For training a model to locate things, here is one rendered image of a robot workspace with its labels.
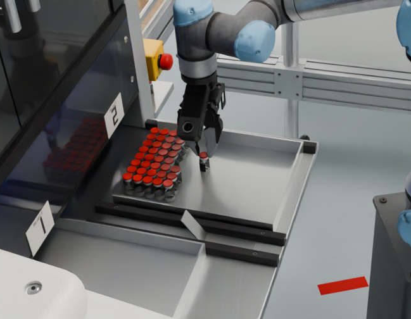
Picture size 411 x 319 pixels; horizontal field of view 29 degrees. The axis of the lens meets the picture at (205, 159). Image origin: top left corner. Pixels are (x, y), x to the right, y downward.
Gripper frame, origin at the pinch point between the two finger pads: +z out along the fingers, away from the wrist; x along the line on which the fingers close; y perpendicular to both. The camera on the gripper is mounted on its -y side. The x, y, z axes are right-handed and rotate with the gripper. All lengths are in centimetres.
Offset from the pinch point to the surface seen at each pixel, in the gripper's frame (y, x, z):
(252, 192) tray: -3.9, -11.8, 5.2
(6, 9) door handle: -36, 13, -54
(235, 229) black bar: -16.6, -12.1, 3.3
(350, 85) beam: 90, -17, 42
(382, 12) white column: 149, -18, 49
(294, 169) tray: 2.4, -19.2, 2.7
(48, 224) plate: -33.6, 17.9, -7.3
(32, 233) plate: -38.7, 17.9, -9.9
